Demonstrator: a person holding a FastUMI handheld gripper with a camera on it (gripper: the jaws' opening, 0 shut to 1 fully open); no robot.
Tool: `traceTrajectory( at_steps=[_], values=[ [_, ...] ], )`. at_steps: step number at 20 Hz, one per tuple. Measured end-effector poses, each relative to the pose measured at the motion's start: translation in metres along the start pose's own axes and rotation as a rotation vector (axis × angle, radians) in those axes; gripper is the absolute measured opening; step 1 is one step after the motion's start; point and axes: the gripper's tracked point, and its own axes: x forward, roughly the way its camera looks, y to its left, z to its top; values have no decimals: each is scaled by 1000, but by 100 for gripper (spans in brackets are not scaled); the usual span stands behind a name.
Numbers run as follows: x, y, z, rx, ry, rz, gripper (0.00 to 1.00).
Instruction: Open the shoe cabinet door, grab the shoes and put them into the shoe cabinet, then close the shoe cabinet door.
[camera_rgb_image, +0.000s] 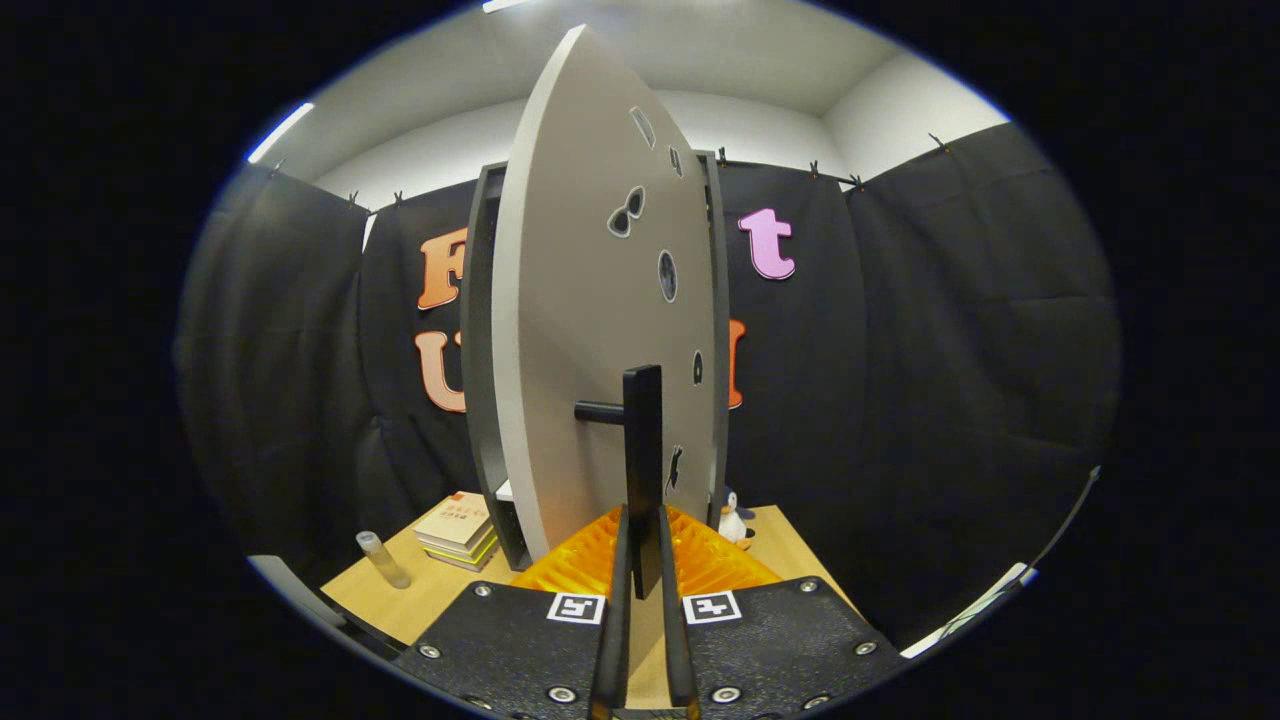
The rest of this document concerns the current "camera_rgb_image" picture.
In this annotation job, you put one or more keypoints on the black backdrop cloth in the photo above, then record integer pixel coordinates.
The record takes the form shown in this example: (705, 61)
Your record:
(950, 400)

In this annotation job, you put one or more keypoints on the penguin plush toy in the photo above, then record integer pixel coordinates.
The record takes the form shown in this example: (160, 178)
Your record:
(735, 522)

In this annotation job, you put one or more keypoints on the stack of books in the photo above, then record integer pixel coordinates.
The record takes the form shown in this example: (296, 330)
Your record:
(455, 525)

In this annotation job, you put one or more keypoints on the row of black clips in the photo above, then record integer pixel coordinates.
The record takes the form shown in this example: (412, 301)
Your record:
(815, 168)

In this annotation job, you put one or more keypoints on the ceiling light strip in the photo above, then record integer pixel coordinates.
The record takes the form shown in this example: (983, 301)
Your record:
(280, 133)

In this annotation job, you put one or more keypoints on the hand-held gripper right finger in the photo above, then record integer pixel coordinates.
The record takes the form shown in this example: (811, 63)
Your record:
(677, 640)

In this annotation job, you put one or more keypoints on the clear plastic tube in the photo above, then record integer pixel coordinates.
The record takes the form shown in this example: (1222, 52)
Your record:
(385, 563)

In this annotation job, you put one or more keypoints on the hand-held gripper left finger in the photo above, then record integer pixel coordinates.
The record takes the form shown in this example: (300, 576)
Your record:
(612, 640)

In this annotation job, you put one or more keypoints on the grey shoe cabinet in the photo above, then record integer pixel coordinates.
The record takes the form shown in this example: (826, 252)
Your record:
(480, 350)

